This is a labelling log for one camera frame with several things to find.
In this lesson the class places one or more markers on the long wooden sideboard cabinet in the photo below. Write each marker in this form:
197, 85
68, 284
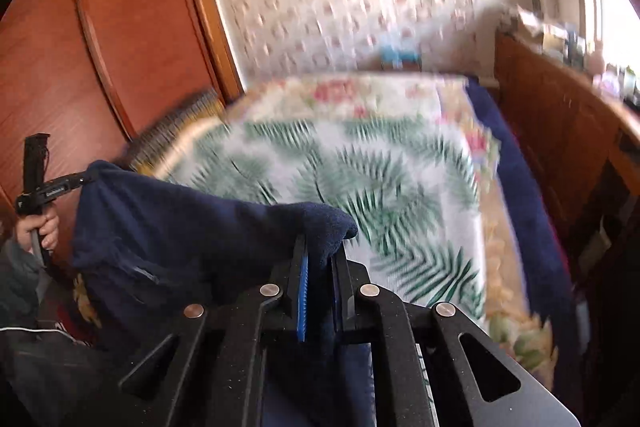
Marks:
582, 145

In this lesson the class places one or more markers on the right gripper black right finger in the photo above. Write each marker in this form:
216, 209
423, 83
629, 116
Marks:
347, 277

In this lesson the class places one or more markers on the box with blue bag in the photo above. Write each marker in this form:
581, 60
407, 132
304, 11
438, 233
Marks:
401, 60

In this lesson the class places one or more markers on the navy blue blanket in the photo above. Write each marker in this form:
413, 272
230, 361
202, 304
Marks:
544, 265

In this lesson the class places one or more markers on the palm-leaf print bedsheet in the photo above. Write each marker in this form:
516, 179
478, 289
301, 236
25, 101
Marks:
409, 183

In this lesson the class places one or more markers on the window with wooden frame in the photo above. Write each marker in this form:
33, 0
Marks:
615, 25

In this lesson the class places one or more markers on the navy blue printed t-shirt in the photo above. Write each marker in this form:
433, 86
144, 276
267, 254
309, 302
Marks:
146, 249

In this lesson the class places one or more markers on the person's left hand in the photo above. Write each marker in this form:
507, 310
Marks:
45, 225

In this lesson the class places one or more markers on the floral quilt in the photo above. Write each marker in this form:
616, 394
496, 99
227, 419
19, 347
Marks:
523, 333

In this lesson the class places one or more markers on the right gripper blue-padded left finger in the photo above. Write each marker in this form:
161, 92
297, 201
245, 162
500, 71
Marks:
298, 286

